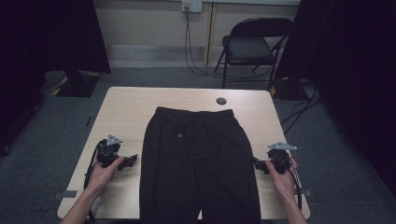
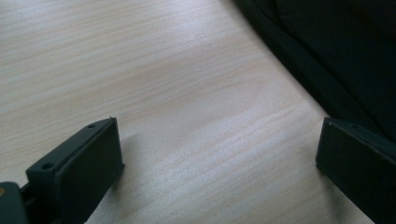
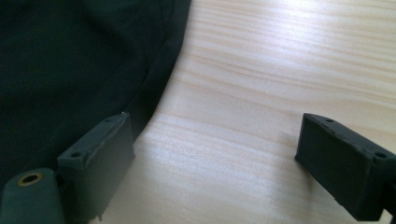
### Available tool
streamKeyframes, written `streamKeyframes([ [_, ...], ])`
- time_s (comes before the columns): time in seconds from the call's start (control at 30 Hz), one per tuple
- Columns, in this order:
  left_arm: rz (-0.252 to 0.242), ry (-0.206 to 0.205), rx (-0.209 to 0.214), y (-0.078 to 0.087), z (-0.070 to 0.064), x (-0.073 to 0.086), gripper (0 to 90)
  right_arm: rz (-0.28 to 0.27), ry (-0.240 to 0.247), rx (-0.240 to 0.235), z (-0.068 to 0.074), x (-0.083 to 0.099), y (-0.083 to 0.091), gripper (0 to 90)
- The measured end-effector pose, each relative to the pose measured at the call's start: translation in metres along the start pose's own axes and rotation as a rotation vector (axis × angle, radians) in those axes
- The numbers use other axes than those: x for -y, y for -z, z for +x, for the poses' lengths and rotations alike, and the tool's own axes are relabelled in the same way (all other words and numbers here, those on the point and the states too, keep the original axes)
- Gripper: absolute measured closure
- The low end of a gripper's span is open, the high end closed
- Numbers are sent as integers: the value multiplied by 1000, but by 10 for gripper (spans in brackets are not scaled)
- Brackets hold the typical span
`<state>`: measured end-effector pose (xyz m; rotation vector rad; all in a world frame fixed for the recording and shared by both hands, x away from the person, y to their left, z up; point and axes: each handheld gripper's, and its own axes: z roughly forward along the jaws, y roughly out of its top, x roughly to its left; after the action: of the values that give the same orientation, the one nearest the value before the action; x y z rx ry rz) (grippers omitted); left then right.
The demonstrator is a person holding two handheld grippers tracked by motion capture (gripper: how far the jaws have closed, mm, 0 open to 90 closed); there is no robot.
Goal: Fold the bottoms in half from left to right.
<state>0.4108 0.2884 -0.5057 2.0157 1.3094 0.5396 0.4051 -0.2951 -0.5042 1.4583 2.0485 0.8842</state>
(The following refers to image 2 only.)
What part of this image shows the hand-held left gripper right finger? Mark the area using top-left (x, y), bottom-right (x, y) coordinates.
top-left (315, 117), bottom-right (396, 224)

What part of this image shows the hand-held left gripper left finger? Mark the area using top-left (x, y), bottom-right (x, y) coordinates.
top-left (20, 116), bottom-right (126, 224)

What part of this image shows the black cloth garment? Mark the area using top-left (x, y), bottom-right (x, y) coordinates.
top-left (233, 0), bottom-right (396, 144)

